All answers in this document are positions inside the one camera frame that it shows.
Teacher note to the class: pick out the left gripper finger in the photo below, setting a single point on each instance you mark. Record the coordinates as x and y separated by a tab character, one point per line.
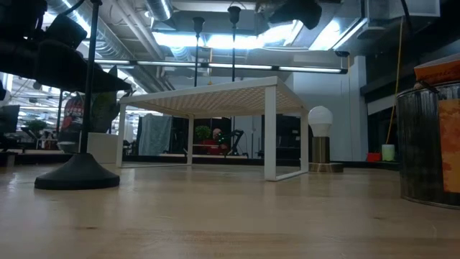
108	83

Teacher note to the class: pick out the scented candle tin orange label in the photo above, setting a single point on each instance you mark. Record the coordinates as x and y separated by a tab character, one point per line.
420	144

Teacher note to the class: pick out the black background robot arm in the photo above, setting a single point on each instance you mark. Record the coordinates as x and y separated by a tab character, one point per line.
239	135

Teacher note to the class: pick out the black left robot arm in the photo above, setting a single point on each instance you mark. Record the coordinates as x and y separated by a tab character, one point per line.
18	14

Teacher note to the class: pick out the person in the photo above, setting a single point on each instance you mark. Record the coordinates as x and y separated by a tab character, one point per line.
72	115
217	134

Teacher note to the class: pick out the dark computer monitor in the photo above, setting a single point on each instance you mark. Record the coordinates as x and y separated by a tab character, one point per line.
9	118

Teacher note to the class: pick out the green plant in white pot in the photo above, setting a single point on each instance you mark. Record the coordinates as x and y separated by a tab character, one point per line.
104	147

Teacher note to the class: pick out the green background shrub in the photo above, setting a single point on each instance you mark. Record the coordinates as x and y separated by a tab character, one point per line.
34	126

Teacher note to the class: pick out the long LED light bar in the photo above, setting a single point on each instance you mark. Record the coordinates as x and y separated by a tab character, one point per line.
172	63

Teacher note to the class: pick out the grey hanging cloth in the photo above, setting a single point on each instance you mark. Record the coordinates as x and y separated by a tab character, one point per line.
154	135

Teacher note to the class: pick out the small green background plant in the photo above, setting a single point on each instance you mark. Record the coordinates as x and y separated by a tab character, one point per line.
203	132

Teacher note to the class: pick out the white globe lamp brass base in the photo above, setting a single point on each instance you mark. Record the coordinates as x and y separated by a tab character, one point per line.
320	118

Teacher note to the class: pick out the white perforated shelf riser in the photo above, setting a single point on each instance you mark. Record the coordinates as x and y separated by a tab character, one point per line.
270	144

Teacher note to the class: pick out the small red box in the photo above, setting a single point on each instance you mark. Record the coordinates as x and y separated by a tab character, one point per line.
373	157

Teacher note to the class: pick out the pale green cup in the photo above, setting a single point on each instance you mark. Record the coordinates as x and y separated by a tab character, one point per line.
388	153

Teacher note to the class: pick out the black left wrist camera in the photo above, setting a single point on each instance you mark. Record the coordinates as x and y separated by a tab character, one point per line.
66	31

